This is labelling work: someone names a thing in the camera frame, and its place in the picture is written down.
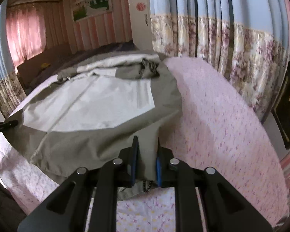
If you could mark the white wardrobe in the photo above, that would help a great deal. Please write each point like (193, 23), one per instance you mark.
(140, 23)

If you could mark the dark framed cabinet right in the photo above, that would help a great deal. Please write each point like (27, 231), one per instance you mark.
(286, 106)

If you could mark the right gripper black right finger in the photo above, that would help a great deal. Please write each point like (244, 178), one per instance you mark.
(204, 199)

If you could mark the far bed striped blanket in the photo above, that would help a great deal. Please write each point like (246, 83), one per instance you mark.
(76, 58)

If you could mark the brown bed headboard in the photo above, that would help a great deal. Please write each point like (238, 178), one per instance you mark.
(30, 69)

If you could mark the blue floral curtain left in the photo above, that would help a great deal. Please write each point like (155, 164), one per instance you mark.
(11, 90)

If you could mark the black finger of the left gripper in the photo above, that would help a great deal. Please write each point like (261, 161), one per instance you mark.
(6, 126)

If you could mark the framed wedding picture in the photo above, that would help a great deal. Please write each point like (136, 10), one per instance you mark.
(84, 9)

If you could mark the grey and white jacket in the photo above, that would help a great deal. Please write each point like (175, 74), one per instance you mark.
(93, 110)

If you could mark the blue floral curtain right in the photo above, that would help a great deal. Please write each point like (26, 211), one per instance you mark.
(247, 41)

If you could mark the yellow toy on bed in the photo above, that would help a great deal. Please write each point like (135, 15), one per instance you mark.
(44, 65)

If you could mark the blue floral curtain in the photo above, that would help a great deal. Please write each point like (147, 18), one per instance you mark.
(247, 41)
(11, 90)

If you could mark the pink window curtain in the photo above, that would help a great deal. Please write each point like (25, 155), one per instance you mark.
(26, 32)

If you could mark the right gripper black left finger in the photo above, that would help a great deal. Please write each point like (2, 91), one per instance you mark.
(87, 199)

